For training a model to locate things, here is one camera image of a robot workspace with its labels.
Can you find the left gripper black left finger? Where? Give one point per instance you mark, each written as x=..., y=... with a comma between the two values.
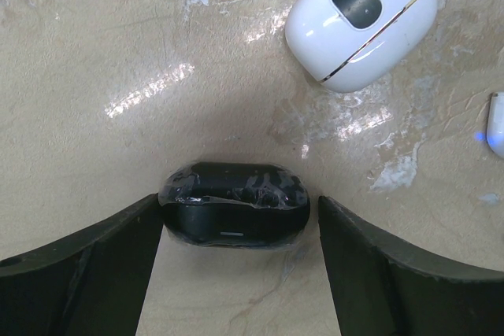
x=91, y=282

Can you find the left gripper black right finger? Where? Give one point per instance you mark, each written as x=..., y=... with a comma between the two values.
x=384, y=285

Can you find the white earbud left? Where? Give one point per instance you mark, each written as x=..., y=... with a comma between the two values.
x=495, y=124

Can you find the black earbud charging case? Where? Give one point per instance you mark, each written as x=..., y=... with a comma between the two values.
x=237, y=205

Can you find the white earbud charging case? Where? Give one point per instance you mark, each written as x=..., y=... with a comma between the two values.
x=346, y=45

